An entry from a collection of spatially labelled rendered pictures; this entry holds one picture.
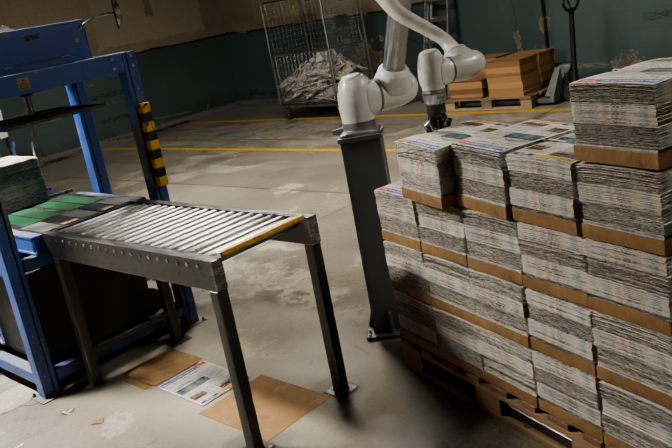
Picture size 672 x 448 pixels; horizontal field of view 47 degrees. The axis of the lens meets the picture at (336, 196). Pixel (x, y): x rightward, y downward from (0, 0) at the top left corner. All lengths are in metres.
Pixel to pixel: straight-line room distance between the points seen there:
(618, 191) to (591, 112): 0.23
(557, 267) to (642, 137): 0.57
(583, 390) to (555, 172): 0.72
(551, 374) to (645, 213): 0.77
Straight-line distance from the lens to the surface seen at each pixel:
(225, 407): 3.57
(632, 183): 2.20
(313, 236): 3.18
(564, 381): 2.71
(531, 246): 2.58
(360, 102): 3.56
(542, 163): 2.42
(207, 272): 2.89
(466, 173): 2.75
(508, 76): 9.27
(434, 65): 3.02
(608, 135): 2.21
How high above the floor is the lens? 1.64
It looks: 14 degrees down
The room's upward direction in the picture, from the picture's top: 11 degrees counter-clockwise
